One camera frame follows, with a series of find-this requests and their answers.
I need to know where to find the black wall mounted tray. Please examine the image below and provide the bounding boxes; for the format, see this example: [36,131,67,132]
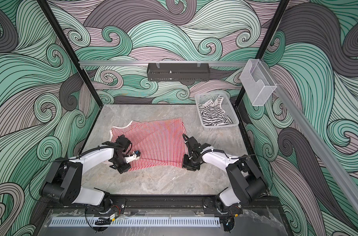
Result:
[147,64,210,82]

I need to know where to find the white slotted cable duct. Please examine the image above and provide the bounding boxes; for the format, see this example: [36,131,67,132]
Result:
[48,217,221,228]

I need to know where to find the white plastic laundry basket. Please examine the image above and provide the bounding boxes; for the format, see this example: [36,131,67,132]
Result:
[195,91,239,130]

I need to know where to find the clear plastic wall bin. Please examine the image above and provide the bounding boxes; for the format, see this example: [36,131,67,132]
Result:
[240,59,277,106]

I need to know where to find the black white striped tank top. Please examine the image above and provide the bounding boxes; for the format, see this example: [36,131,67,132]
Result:
[198,96,232,126]

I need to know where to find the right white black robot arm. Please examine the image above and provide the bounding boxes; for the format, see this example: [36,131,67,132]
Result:
[183,134,268,208]

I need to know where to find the red white striped tank top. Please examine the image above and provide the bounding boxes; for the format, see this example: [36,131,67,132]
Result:
[110,118,188,171]

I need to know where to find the aluminium wall rail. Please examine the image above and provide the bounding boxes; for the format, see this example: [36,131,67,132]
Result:
[78,60,247,67]

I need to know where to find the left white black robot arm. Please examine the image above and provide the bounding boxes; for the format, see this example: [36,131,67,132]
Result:
[39,135,141,206]

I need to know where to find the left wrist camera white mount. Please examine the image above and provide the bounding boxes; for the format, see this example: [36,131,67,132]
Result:
[125,150,141,163]

